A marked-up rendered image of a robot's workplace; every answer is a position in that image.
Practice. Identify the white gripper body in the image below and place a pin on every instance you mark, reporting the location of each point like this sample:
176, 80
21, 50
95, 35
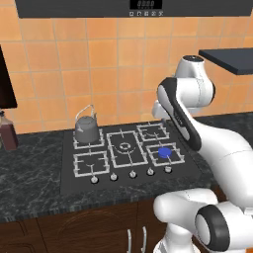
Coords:
159, 110

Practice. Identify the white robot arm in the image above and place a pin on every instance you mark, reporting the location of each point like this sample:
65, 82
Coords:
224, 154

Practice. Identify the blue burner flame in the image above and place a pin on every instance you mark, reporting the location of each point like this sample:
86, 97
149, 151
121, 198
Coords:
164, 152

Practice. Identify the silver hob knob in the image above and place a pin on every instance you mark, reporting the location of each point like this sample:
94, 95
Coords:
132, 174
94, 179
113, 177
150, 171
168, 169

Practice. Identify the grey metal kettle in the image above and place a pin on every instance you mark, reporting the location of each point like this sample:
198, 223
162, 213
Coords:
86, 129

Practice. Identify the black gas hob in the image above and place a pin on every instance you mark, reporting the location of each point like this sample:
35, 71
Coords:
131, 184

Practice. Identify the narrow brown cupboard door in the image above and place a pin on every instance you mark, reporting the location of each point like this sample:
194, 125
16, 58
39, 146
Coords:
151, 227

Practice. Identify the dark grey range hood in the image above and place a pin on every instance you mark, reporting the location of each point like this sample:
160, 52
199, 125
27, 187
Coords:
99, 8

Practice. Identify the wide brown cupboard door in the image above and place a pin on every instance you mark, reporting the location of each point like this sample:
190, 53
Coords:
85, 230

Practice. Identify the brown glass bottle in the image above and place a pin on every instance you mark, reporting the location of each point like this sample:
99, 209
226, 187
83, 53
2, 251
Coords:
8, 133

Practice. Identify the brown drawer front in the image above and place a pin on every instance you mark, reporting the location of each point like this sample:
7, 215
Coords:
16, 238

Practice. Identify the dark grey wall shelf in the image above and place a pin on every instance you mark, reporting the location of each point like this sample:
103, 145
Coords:
230, 59

